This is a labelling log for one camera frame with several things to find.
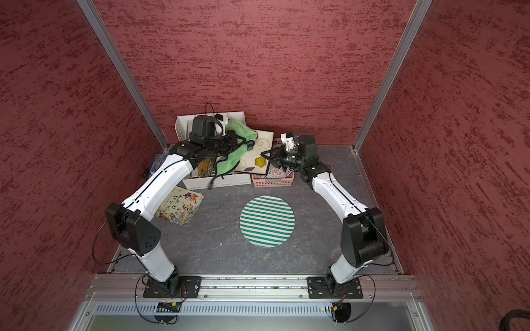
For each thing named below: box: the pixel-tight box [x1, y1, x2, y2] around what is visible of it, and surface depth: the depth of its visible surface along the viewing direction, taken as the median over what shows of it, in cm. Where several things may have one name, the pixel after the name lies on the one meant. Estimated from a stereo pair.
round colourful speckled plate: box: [256, 163, 293, 179], surface depth 77 cm
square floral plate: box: [234, 128, 275, 176], surface depth 78 cm
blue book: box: [149, 153, 170, 175], surface depth 115 cm
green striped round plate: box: [239, 194, 296, 249], surface depth 92 cm
